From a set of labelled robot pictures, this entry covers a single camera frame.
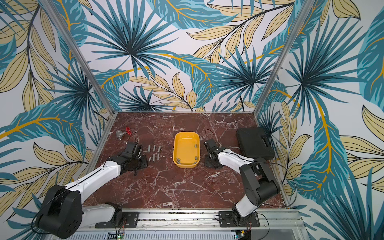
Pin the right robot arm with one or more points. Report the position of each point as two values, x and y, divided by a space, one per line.
258 180

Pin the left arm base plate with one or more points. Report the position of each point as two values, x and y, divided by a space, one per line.
127 220

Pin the yellow plastic storage box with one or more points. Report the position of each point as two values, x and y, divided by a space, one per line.
184 151

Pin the black plastic tool case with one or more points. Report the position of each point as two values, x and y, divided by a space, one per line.
253 143

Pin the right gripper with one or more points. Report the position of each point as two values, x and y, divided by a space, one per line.
210 159

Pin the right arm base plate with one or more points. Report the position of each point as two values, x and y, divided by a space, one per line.
232 219

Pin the metal valve red handle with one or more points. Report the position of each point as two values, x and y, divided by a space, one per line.
121 133

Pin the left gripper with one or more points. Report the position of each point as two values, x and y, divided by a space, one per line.
144 163

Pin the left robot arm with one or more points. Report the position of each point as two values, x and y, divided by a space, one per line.
62 212

